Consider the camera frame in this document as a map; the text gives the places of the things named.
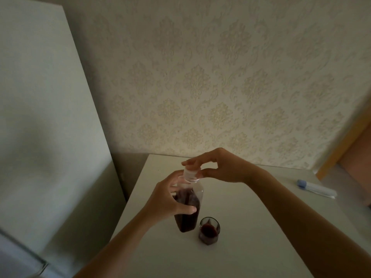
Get person's right hand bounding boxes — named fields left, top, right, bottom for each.
left=181, top=147, right=261, bottom=184

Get person's left hand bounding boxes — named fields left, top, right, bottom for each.
left=142, top=170, right=197, bottom=225

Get plastic bottle of dark juice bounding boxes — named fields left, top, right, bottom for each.
left=173, top=175, right=204, bottom=233

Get white bottle cap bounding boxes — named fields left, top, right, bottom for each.
left=184, top=165, right=202, bottom=182

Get person's left forearm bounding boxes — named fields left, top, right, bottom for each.
left=74, top=211, right=152, bottom=278

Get person's right forearm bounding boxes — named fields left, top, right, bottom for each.
left=248, top=166, right=371, bottom=278

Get small glass of dark juice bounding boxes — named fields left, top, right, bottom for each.
left=198, top=217, right=221, bottom=245

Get white tube with blue cap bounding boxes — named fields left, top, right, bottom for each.
left=297, top=179, right=338, bottom=199

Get white refrigerator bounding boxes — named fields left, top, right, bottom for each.
left=0, top=0, right=127, bottom=278

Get wooden door frame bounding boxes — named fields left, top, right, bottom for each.
left=315, top=105, right=371, bottom=181

